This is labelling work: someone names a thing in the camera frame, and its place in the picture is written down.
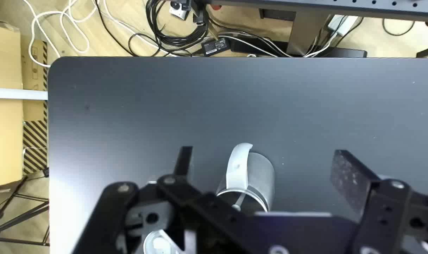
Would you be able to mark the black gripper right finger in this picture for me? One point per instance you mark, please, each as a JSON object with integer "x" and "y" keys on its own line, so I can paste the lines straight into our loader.
{"x": 352, "y": 180}

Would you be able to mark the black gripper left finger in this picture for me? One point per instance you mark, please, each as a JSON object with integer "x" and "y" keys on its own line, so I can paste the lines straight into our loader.
{"x": 183, "y": 162}

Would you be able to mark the stainless steel flask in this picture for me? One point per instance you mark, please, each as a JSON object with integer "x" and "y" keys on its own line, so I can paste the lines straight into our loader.
{"x": 249, "y": 173}

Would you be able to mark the black power adapter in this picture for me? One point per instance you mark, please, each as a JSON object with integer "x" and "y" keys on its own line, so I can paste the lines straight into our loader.
{"x": 212, "y": 47}

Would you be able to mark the cardboard box on floor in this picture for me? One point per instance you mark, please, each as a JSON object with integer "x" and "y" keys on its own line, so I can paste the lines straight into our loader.
{"x": 9, "y": 111}

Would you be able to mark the black tripod legs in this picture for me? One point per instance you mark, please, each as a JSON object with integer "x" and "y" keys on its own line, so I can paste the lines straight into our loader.
{"x": 19, "y": 208}

